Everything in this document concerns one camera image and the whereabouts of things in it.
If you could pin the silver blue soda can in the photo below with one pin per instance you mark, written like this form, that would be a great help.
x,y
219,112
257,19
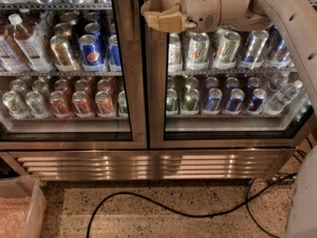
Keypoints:
x,y
252,55

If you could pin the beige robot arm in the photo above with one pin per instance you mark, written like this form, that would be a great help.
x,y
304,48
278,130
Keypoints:
x,y
296,21

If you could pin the clear plastic storage bin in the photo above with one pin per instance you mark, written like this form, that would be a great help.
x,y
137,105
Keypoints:
x,y
22,207

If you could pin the red soda can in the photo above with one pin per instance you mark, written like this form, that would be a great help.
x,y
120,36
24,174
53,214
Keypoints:
x,y
81,102

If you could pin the water bottle white cap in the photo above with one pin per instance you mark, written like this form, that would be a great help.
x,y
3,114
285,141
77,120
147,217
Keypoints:
x,y
283,97

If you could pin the blue Pepsi can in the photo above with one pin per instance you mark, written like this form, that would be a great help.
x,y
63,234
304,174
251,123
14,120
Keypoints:
x,y
91,52

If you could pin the glass fridge door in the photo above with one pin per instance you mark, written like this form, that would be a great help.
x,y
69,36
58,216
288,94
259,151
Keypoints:
x,y
37,112
222,108

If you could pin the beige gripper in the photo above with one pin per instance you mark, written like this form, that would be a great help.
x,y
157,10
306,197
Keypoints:
x,y
202,8

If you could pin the white green soda can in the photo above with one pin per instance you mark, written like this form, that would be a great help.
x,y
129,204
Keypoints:
x,y
197,52
225,56

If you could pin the gold soda can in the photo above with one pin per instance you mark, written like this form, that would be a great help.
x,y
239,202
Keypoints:
x,y
65,57

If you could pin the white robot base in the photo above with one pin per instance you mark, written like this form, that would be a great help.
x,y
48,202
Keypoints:
x,y
301,219

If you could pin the steel fridge bottom grille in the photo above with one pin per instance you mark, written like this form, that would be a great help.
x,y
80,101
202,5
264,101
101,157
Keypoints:
x,y
245,163

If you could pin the iced tea bottle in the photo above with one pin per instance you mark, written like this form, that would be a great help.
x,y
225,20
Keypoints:
x,y
31,44

